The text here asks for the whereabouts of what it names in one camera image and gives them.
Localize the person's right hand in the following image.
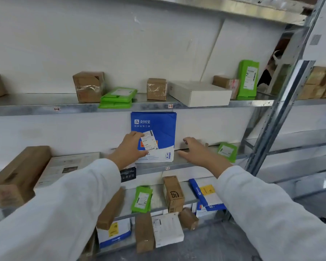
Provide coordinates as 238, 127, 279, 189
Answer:
177, 137, 223, 176

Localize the small brown box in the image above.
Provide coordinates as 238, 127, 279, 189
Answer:
96, 187, 126, 231
178, 207, 200, 231
135, 212, 156, 254

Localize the person's left hand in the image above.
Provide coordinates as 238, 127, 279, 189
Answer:
108, 131, 150, 171

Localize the person's right forearm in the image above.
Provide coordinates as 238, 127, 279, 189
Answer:
210, 160, 326, 261

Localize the brown box with white label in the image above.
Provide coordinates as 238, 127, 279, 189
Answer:
179, 140, 210, 153

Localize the person's left forearm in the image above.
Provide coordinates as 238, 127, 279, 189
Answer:
0, 157, 123, 261

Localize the brown box with black logo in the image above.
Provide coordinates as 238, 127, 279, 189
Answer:
163, 175, 185, 214

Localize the tape-wrapped brown box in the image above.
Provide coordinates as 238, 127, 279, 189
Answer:
146, 78, 168, 101
72, 71, 105, 104

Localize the oblong brown box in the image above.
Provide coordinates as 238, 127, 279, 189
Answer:
0, 145, 53, 210

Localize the white cardboard box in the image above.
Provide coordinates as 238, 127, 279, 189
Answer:
168, 81, 233, 108
33, 152, 101, 191

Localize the grey metal shelf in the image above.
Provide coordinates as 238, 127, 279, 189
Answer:
0, 0, 326, 261
244, 59, 326, 199

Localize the stack of small brown cartons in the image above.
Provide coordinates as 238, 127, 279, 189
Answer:
297, 65, 326, 101

